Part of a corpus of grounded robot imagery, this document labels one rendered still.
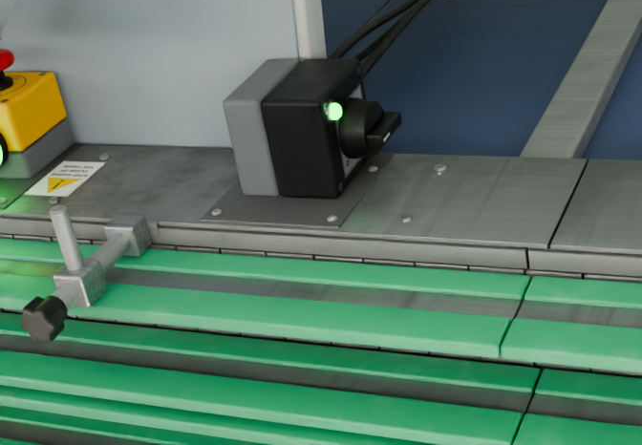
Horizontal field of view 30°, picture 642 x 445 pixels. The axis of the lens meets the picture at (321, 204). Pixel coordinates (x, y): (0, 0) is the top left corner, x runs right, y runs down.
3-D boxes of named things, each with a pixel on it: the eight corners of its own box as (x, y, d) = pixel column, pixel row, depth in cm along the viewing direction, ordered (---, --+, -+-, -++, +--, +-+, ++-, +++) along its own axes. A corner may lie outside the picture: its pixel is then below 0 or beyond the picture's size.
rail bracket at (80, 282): (119, 240, 92) (17, 340, 81) (95, 154, 88) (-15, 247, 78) (163, 243, 90) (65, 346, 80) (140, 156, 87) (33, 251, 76)
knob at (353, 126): (366, 141, 91) (407, 142, 90) (344, 169, 88) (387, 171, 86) (356, 87, 89) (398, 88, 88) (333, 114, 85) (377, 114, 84)
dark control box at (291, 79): (287, 146, 97) (241, 197, 90) (267, 55, 93) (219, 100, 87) (381, 149, 93) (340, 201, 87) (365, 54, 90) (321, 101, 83)
